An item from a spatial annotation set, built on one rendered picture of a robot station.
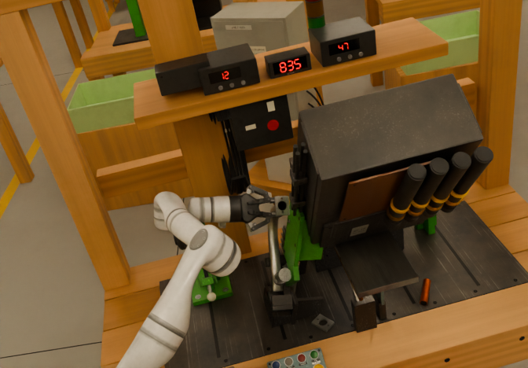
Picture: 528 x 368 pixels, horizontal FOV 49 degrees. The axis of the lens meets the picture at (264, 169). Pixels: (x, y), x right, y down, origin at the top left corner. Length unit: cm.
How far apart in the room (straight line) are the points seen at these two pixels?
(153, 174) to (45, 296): 186
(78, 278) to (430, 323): 242
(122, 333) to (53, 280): 185
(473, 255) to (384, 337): 43
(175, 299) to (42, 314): 233
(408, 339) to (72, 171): 108
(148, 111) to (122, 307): 72
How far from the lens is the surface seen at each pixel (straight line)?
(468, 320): 175
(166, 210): 153
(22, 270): 395
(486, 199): 220
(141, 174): 192
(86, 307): 345
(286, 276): 163
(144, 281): 207
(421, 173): 121
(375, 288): 150
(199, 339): 179
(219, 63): 160
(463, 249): 195
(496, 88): 204
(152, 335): 127
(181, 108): 159
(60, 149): 179
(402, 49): 171
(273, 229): 174
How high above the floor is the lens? 220
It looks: 33 degrees down
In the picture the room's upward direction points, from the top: 11 degrees counter-clockwise
